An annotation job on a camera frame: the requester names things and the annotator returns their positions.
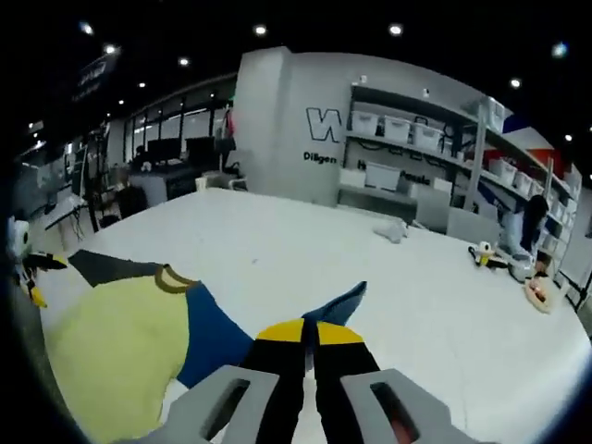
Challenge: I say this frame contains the white round device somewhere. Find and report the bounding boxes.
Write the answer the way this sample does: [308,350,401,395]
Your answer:
[507,258,538,283]

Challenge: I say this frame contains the dark hanging banner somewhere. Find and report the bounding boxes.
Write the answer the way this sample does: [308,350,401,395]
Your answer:
[71,54,119,102]

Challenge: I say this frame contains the spare white yellow gripper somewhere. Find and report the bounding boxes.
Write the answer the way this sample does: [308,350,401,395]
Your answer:
[467,240,508,270]

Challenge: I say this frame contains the yellow and black garment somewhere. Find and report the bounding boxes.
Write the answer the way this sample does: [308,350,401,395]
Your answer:
[41,249,203,443]

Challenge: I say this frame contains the storage shelves with white bins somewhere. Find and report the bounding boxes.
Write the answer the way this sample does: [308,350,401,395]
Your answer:
[351,99,582,251]

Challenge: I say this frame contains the black equipment stand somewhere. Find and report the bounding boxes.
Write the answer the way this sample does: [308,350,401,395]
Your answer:
[81,131,112,232]

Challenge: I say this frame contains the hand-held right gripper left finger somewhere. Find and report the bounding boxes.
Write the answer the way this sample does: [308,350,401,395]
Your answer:
[138,317,306,444]

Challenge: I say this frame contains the group of ceiling spotlights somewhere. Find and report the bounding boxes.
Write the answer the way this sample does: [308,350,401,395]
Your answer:
[27,20,574,144]

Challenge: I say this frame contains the crumpled white cloth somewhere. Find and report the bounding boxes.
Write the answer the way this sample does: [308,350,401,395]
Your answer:
[373,219,411,244]

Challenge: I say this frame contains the beige tray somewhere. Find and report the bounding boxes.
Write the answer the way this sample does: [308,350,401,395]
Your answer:
[524,275,559,316]

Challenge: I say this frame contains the blue template mat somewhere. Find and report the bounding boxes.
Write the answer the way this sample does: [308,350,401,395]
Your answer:
[175,279,369,389]

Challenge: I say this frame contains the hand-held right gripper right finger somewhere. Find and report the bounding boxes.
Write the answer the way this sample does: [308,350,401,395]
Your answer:
[314,321,463,444]

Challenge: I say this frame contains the office desk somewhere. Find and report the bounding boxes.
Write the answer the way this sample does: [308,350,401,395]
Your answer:
[128,159,204,203]

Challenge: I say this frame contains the hanging red garment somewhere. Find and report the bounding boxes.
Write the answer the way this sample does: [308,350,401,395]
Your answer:
[221,108,238,140]

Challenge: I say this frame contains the black computer monitor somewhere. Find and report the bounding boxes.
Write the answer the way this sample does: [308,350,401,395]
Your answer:
[146,137,182,163]
[184,135,216,161]

